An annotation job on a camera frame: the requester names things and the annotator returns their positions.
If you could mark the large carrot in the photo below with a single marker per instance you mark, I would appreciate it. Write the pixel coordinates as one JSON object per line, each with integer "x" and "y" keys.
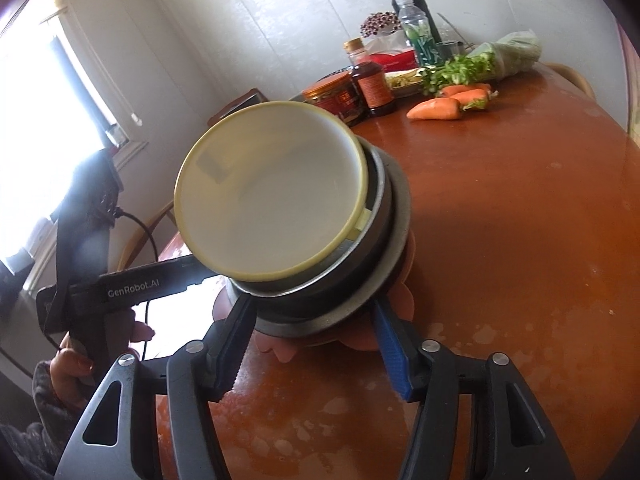
{"x": 435, "y": 109}

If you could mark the clear plastic bottle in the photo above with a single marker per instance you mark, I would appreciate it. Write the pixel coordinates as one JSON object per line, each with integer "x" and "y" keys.
{"x": 417, "y": 30}

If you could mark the cream enamel bowl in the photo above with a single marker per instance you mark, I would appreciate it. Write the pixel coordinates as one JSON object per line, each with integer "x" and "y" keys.
{"x": 270, "y": 190}

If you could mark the person's left hand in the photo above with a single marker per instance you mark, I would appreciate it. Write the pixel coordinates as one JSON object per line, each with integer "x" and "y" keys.
{"x": 75, "y": 370}

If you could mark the red tissue pack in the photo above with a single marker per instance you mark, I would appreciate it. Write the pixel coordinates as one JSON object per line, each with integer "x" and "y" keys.
{"x": 397, "y": 60}

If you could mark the person's left forearm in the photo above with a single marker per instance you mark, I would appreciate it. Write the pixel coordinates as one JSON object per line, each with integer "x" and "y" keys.
{"x": 40, "y": 425}

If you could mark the dark sauce bottle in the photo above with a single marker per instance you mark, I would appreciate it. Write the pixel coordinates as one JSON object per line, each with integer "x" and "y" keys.
{"x": 372, "y": 87}

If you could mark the plate of food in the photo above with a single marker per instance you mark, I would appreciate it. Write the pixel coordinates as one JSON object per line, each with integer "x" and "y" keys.
{"x": 405, "y": 82}

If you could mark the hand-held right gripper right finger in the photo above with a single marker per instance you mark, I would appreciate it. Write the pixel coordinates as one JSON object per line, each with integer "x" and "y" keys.
{"x": 392, "y": 355}

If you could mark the bag of green vegetables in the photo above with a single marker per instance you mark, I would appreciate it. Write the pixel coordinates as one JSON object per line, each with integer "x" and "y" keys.
{"x": 500, "y": 55}

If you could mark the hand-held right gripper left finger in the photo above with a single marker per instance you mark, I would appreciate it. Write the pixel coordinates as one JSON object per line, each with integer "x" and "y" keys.
{"x": 232, "y": 355}

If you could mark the curved back wooden chair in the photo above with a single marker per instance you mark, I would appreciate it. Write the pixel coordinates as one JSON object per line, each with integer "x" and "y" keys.
{"x": 127, "y": 247}

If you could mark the round stainless steel pan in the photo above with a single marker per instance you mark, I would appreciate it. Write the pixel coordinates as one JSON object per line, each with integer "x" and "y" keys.
{"x": 310, "y": 322}

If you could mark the round back wooden chair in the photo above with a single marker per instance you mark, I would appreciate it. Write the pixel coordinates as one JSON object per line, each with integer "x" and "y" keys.
{"x": 575, "y": 77}

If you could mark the black thermos flask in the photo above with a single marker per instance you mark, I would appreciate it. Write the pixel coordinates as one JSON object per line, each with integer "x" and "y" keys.
{"x": 415, "y": 2}

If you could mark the red label jar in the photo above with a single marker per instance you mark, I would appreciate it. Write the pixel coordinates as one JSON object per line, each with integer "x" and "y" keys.
{"x": 335, "y": 100}

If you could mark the glass jar on sill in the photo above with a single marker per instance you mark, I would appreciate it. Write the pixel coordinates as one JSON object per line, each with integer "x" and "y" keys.
{"x": 115, "y": 137}

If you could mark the small steel cup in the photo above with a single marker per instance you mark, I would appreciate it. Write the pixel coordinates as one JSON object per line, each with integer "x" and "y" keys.
{"x": 450, "y": 50}

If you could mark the window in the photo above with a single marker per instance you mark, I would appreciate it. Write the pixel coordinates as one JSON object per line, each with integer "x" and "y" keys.
{"x": 50, "y": 135}

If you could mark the small carrot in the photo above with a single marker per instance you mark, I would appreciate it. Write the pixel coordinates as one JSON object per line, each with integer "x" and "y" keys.
{"x": 452, "y": 89}
{"x": 470, "y": 96}

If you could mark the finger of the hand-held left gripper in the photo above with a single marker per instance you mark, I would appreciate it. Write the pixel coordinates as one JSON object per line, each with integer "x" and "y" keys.
{"x": 185, "y": 272}

